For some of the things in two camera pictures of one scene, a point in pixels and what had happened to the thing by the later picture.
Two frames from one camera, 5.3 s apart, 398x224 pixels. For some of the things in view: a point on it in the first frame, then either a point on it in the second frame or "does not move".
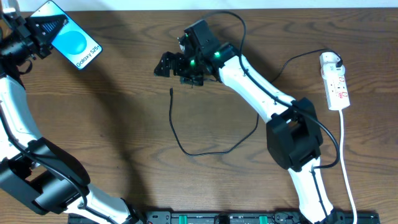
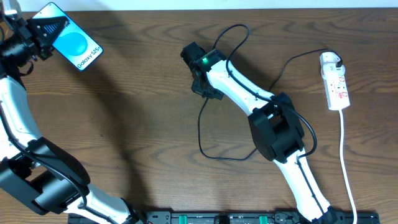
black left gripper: (34, 35) does not move
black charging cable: (257, 114) → (268, 91)
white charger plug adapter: (328, 65) does not move
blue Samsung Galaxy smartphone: (71, 43) does not move
